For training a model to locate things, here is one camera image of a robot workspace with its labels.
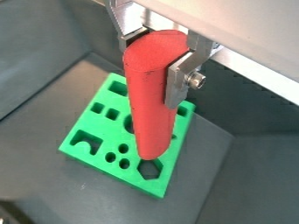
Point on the green foam shape-sorter block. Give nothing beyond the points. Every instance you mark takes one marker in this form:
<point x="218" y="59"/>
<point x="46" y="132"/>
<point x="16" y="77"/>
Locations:
<point x="101" y="142"/>

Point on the red oval cylinder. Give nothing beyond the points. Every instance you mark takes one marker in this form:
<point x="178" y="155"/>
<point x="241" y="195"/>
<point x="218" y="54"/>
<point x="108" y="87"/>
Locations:
<point x="146" y="58"/>

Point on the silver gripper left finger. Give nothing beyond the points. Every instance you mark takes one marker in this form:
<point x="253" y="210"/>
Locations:
<point x="125" y="15"/>

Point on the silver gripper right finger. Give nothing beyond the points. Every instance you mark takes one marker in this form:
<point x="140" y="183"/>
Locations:
<point x="182" y="72"/>

